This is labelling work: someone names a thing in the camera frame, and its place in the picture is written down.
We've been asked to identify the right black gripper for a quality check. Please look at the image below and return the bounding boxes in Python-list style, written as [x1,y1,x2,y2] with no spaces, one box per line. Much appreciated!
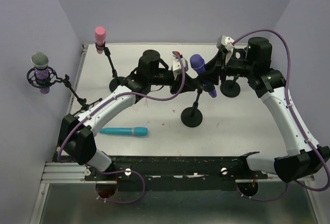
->
[197,49,255,86]

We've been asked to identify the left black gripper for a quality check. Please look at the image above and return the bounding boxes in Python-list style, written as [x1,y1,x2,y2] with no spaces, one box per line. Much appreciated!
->
[149,70,195,95]

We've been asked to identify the dark purple microphone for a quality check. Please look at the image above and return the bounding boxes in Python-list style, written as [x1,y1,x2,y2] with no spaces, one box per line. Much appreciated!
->
[190,54,217,98]

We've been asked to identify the black shock-mount round-base stand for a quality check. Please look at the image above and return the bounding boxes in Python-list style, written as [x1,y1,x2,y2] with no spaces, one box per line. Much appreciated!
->
[219,49,245,98]

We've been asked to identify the black round-base stand back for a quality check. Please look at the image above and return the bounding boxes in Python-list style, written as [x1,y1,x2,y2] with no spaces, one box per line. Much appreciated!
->
[180,89,203,128]

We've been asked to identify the teal microphone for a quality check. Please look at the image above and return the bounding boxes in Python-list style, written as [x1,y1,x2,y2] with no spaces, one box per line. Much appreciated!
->
[99,127,149,137]

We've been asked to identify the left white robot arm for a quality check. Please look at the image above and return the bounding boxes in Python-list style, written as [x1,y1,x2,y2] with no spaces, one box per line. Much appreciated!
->
[57,51,187,180]

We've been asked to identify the black round-base stand left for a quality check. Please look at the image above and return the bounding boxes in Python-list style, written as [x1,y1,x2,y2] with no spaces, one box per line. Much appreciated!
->
[95,42,125,92]

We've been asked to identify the pink microphone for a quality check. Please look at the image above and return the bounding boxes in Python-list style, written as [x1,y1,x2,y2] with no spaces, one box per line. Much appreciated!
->
[94,26,107,54]

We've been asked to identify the silver purple glitter microphone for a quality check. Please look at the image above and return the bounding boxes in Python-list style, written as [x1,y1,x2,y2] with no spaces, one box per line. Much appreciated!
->
[31,52,50,94]

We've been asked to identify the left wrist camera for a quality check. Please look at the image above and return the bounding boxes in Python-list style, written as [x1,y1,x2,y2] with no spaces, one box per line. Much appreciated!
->
[171,51,189,79]

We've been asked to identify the black mounting base rail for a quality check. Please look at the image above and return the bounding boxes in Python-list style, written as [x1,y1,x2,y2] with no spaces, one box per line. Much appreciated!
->
[84,155,268,192]

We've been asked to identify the black tripod shock-mount stand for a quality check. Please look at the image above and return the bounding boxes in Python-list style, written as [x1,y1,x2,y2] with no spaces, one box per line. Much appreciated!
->
[26,67,104,116]

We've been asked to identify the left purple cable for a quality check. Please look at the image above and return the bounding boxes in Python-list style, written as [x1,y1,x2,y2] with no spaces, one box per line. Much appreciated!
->
[57,52,187,204]

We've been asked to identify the aluminium extrusion rail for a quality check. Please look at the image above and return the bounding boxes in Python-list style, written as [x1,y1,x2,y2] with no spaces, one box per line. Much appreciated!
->
[41,163,116,184]

